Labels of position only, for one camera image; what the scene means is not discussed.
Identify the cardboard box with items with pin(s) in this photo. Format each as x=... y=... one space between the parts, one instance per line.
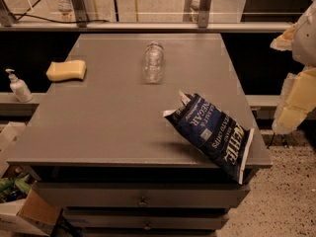
x=21 y=209

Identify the top grey drawer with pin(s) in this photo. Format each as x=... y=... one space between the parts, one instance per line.
x=142 y=195

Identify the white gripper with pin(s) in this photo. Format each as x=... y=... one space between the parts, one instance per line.
x=306 y=39

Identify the grey drawer cabinet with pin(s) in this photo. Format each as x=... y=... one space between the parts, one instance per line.
x=109 y=127

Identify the blue potato chip bag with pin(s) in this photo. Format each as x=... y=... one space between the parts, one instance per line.
x=215 y=134

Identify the clear plastic water bottle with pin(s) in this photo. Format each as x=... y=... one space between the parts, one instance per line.
x=153 y=62

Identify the grey drawer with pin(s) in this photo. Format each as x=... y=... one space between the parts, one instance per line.
x=142 y=195
x=147 y=219

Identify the grey metal rail frame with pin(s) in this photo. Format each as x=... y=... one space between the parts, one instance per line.
x=150 y=15

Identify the yellow sponge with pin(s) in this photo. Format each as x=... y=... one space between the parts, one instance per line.
x=67 y=70

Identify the white pump dispenser bottle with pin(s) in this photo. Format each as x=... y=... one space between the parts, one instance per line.
x=19 y=87

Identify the middle grey drawer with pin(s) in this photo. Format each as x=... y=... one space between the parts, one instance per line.
x=147 y=219

